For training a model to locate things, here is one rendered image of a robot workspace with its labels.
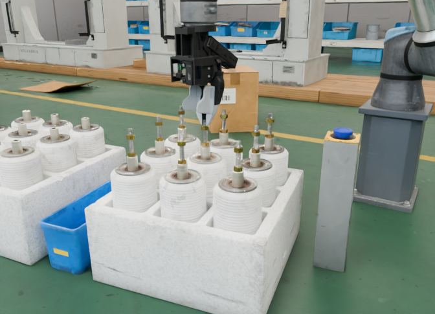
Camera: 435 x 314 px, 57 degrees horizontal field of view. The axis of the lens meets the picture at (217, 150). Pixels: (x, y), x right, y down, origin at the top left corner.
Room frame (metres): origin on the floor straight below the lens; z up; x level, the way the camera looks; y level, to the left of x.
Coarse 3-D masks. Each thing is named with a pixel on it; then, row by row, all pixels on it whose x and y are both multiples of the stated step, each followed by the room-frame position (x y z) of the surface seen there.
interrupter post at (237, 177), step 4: (232, 172) 0.71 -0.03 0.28; (236, 172) 0.70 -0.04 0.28; (240, 172) 0.70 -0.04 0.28; (232, 176) 0.71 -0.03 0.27; (236, 176) 0.70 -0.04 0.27; (240, 176) 0.70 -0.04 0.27; (232, 180) 0.71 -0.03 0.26; (236, 180) 0.70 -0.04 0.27; (240, 180) 0.70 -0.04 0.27; (232, 184) 0.71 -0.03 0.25; (236, 184) 0.70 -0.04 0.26; (240, 184) 0.70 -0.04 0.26
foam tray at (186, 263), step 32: (288, 192) 0.83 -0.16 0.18; (96, 224) 0.74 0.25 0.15; (128, 224) 0.71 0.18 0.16; (160, 224) 0.69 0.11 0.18; (192, 224) 0.69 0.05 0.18; (288, 224) 0.81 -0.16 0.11; (96, 256) 0.75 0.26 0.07; (128, 256) 0.72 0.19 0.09; (160, 256) 0.69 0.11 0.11; (192, 256) 0.66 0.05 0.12; (224, 256) 0.64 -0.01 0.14; (256, 256) 0.62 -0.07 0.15; (288, 256) 0.83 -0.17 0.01; (128, 288) 0.72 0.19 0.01; (160, 288) 0.69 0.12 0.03; (192, 288) 0.66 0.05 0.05; (224, 288) 0.64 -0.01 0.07; (256, 288) 0.61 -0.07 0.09
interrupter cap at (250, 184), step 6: (222, 180) 0.73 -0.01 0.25; (228, 180) 0.73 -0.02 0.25; (246, 180) 0.73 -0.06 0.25; (252, 180) 0.73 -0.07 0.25; (222, 186) 0.70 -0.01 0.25; (228, 186) 0.70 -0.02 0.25; (246, 186) 0.70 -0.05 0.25; (252, 186) 0.70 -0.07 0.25; (234, 192) 0.68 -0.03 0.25; (240, 192) 0.67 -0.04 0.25; (246, 192) 0.68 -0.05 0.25
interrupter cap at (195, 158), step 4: (200, 152) 0.90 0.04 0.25; (212, 152) 0.89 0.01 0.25; (192, 156) 0.87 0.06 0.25; (196, 156) 0.87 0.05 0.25; (200, 156) 0.88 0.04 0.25; (212, 156) 0.87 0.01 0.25; (216, 156) 0.87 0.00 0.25; (220, 156) 0.87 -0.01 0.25; (192, 160) 0.84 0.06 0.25; (196, 160) 0.84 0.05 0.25; (200, 160) 0.85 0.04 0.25; (204, 160) 0.85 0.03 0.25; (208, 160) 0.85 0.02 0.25; (212, 160) 0.84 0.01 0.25; (216, 160) 0.85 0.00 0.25; (220, 160) 0.85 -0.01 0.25
